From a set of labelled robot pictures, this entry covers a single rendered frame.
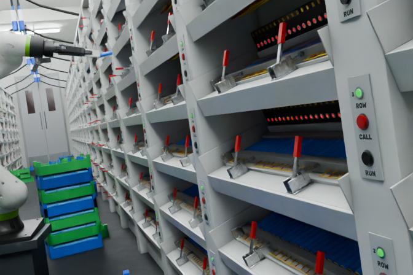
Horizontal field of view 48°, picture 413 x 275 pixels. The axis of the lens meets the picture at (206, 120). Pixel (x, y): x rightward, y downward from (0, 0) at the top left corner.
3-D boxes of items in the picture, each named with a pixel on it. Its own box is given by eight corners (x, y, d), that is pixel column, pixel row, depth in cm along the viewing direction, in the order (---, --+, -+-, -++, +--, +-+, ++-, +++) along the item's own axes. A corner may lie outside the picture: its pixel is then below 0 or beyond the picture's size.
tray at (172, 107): (193, 118, 126) (171, 71, 124) (150, 123, 183) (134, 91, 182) (254, 86, 132) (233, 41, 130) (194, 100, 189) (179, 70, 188)
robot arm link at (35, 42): (31, 31, 196) (31, 35, 205) (28, 59, 196) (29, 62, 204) (45, 33, 198) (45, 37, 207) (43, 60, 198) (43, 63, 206)
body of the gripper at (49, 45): (43, 58, 206) (65, 60, 209) (43, 54, 198) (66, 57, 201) (45, 41, 206) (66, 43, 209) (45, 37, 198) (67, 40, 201)
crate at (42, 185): (40, 190, 263) (39, 176, 263) (37, 187, 281) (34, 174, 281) (93, 180, 276) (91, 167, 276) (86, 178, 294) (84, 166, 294)
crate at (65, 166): (39, 176, 263) (37, 162, 263) (34, 174, 281) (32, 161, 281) (91, 167, 276) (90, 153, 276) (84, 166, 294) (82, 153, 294)
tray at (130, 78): (139, 78, 192) (129, 57, 191) (120, 91, 250) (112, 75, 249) (181, 58, 198) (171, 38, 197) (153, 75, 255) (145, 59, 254)
